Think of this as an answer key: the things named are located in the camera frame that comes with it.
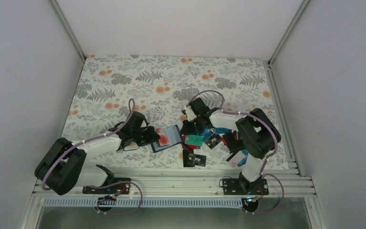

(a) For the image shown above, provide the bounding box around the dark blue card holder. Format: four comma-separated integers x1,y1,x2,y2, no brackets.
151,125,183,153

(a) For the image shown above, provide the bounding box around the teal card in pile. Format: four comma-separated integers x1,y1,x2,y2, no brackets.
184,135,203,146

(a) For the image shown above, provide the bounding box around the floral patterned table mat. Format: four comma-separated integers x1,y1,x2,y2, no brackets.
55,54,289,171

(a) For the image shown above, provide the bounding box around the black patterned card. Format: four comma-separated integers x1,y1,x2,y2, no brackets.
204,134,222,149

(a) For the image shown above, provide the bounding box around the aluminium rail frame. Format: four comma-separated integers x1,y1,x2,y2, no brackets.
33,167,317,198

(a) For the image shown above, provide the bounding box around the black card lower pile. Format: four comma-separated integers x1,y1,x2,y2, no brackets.
183,150,206,167

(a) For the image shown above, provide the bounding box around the grey slotted cable duct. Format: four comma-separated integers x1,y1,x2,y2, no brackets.
42,197,242,208

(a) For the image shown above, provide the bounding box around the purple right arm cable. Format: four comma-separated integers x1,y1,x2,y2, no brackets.
186,90,280,175

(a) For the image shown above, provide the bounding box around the blue card right pile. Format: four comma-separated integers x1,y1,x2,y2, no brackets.
237,150,248,167

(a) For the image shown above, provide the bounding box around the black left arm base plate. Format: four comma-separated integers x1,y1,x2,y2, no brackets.
82,177,131,195

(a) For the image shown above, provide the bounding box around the white floral VIP card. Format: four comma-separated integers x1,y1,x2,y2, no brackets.
155,128,169,147

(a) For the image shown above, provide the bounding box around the white card right pile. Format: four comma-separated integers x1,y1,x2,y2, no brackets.
227,151,246,167

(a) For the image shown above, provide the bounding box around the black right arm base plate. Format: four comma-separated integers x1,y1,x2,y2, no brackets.
221,177,269,195

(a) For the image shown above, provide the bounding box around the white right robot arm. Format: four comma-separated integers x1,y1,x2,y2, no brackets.
181,106,282,194

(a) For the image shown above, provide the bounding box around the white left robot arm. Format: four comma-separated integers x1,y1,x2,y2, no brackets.
34,111,161,195

